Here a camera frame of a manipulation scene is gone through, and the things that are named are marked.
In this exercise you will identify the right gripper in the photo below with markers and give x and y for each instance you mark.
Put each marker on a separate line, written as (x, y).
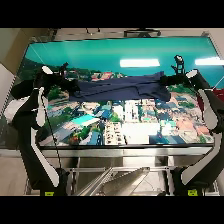
(167, 80)

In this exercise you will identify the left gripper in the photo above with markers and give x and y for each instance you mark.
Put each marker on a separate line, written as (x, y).
(69, 86)

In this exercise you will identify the navy blue garment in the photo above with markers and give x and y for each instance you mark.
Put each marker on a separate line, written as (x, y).
(123, 88)

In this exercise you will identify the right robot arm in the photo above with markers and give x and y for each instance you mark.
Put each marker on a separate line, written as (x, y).
(208, 110)

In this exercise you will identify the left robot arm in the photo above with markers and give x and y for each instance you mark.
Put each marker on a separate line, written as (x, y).
(33, 133)

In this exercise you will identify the red garment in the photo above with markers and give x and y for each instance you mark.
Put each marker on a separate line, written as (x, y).
(219, 94)

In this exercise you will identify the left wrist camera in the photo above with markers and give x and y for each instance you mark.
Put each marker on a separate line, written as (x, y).
(63, 70)

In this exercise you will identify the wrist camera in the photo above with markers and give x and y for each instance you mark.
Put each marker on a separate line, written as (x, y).
(179, 64)
(63, 70)

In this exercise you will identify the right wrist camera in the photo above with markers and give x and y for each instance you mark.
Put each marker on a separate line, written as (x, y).
(179, 64)

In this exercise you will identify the silver frame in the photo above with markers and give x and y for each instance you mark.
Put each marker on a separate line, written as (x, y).
(133, 152)

